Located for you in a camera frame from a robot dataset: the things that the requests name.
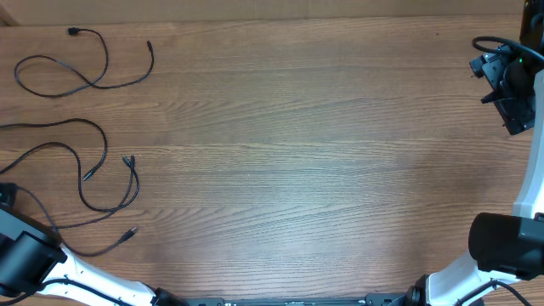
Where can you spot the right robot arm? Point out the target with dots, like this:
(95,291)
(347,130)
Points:
(505,244)

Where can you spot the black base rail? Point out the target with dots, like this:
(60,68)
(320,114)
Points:
(370,299)

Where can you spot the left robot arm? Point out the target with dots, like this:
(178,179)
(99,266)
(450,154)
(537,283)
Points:
(34,260)

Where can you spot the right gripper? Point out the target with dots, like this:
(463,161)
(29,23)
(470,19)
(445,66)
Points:
(518,114)

